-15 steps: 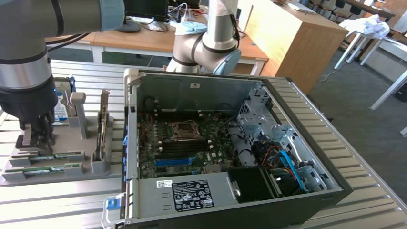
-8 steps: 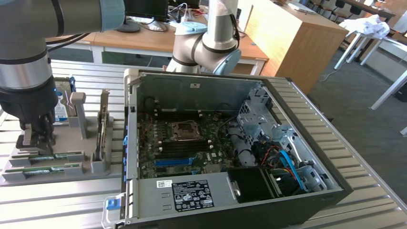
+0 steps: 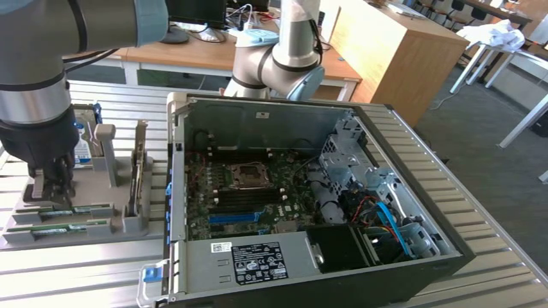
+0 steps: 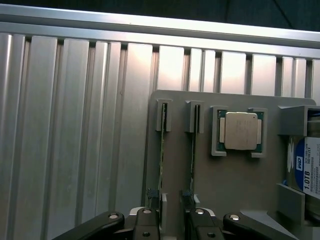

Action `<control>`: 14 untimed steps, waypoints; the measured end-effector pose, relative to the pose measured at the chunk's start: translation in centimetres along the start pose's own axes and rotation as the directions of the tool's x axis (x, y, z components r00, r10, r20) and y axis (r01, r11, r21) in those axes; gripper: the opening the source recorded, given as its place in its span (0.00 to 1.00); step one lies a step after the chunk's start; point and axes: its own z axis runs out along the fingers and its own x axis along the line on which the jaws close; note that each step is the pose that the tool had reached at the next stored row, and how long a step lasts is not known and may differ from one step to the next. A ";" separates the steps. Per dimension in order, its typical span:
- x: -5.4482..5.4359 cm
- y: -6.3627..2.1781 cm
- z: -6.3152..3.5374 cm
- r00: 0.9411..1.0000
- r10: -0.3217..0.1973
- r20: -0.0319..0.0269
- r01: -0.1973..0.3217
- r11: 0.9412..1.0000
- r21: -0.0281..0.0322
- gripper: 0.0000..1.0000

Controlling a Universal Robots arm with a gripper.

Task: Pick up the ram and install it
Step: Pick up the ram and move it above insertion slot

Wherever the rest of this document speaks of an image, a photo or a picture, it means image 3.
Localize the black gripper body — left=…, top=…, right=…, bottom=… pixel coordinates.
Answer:
left=0, top=107, right=81, bottom=168

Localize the green RAM stick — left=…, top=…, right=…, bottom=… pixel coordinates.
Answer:
left=7, top=219, right=109, bottom=234
left=37, top=206, right=113, bottom=217

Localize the black RAM slot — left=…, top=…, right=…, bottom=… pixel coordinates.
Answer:
left=216, top=196, right=287, bottom=202
left=216, top=192, right=285, bottom=198
left=217, top=200, right=288, bottom=207
left=215, top=189, right=284, bottom=194

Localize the grey parts rack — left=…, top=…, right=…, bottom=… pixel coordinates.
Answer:
left=1, top=119, right=156, bottom=248

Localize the hard disk with blue label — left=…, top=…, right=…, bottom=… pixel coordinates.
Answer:
left=69, top=102, right=104, bottom=170

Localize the graphics card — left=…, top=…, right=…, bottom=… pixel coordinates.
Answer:
left=127, top=119, right=149, bottom=219

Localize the blue case latch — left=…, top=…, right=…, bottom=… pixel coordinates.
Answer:
left=141, top=267, right=161, bottom=284

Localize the blue expansion slot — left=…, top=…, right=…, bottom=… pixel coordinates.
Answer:
left=207, top=213, right=259, bottom=225

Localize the grey power supply with label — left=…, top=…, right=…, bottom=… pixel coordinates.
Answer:
left=179, top=232, right=320, bottom=295

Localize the CPU socket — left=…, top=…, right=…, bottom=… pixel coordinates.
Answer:
left=225, top=162, right=275, bottom=191

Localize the green motherboard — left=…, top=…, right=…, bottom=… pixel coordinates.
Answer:
left=185, top=150, right=320, bottom=242

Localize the black monitor with stand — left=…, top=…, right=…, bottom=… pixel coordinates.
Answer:
left=159, top=0, right=228, bottom=45

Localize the metal disk bay cage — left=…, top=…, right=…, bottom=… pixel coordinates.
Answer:
left=317, top=116, right=451, bottom=258

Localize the black fan shroud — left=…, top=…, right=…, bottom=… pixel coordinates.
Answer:
left=305, top=224, right=372, bottom=274

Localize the open black PC case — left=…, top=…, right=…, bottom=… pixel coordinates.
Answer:
left=135, top=91, right=479, bottom=308

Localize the wooden cabinet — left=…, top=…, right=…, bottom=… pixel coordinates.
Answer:
left=328, top=0, right=471, bottom=130

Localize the black office chair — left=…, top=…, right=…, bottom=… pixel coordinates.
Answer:
left=440, top=0, right=468, bottom=30

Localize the crumpled white cloth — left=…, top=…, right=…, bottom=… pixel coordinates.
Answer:
left=455, top=19, right=527, bottom=53

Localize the dark wooden desk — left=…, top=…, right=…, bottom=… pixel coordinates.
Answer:
left=465, top=0, right=535, bottom=30

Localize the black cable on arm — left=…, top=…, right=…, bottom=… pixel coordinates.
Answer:
left=61, top=0, right=121, bottom=72

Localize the wooden desk with white frame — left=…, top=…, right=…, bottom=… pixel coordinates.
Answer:
left=113, top=27, right=364, bottom=101

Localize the black wire in case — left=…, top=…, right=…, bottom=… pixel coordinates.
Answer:
left=293, top=156, right=323, bottom=181

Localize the white power adapter with cables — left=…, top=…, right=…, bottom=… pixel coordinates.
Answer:
left=224, top=3, right=284, bottom=33

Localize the red thin wire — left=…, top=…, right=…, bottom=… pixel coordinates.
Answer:
left=351, top=196, right=379, bottom=223

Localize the blue flat wire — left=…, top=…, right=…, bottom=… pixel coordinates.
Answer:
left=375, top=198, right=413, bottom=258

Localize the white table frame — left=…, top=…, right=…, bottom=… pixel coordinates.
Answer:
left=448, top=40, right=548, bottom=149

